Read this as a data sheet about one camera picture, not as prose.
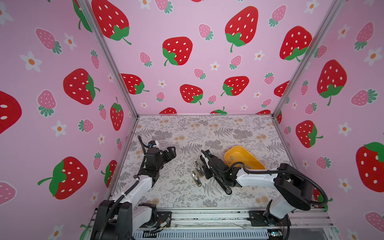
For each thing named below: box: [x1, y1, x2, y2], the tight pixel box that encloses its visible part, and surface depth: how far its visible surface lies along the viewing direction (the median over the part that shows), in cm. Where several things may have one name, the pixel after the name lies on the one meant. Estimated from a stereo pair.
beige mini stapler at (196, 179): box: [192, 170, 202, 187], surface depth 88 cm
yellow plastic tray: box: [224, 145, 266, 170], surface depth 96 cm
